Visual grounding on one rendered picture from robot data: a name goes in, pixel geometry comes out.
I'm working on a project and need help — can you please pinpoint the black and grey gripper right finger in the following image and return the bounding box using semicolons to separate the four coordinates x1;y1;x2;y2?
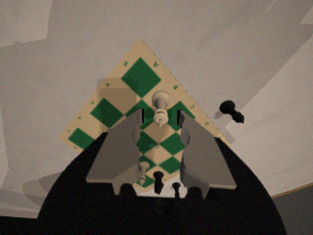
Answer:
177;110;288;235

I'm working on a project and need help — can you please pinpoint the green and cream chessboard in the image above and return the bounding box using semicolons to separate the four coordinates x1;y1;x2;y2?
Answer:
58;38;232;193

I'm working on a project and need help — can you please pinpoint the white chess piece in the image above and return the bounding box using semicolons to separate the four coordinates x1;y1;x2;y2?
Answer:
139;161;150;186
152;91;170;126

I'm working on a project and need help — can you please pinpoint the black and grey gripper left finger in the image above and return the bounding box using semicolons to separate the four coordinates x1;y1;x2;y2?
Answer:
30;108;144;235

